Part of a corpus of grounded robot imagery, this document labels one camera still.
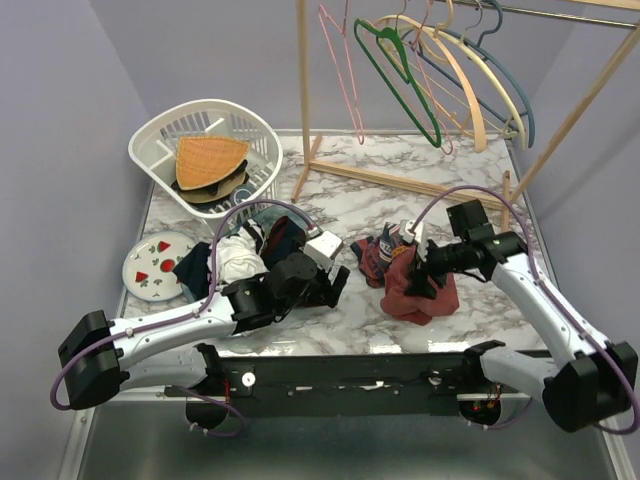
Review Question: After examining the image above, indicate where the cream plastic hanger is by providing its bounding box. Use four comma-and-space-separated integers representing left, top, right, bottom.
419, 1, 535, 150

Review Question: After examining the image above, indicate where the wooden clothes rack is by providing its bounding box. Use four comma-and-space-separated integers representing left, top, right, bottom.
290, 0, 640, 236

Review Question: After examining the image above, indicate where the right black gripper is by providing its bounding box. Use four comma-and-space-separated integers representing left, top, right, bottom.
404, 234, 470, 299

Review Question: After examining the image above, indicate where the white plastic laundry basket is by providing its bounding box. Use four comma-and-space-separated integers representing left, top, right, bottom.
128, 99, 283, 234

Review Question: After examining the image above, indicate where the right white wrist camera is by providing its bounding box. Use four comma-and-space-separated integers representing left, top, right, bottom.
399, 220, 429, 262

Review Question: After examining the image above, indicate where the light wooden hanger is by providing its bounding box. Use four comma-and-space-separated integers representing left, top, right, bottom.
373, 12, 487, 153

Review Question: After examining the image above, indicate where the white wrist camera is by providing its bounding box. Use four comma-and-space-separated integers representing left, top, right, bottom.
303, 231, 344, 272
399, 220, 429, 262

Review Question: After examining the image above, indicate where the orange woven fan mat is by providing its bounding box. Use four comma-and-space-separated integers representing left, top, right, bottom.
176, 136, 250, 191

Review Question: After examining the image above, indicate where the purple cable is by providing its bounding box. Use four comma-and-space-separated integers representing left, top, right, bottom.
48, 198, 321, 439
412, 185, 639, 435

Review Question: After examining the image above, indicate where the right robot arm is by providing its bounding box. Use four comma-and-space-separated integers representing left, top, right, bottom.
400, 200, 639, 432

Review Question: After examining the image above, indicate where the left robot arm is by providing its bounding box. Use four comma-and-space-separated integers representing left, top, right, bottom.
50, 252, 350, 411

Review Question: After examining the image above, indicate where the red tank top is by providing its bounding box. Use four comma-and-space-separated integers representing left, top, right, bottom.
350, 222, 460, 326

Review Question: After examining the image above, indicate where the watermelon pattern plate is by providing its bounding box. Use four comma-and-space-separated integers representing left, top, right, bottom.
122, 231, 196, 302

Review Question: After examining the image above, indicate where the blue plastic hanger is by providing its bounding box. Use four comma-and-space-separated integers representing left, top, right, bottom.
391, 1, 536, 152

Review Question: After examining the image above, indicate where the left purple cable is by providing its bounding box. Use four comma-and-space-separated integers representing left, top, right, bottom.
48, 198, 321, 439

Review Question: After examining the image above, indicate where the black white striped garment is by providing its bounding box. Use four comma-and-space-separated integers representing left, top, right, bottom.
215, 219, 268, 285

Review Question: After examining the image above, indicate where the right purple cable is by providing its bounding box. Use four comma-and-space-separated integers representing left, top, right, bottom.
412, 185, 639, 435

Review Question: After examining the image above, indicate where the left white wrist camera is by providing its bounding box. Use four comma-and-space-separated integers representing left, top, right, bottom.
303, 231, 344, 272

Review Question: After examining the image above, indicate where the green plastic hanger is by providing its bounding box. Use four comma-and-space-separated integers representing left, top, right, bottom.
353, 17, 444, 149

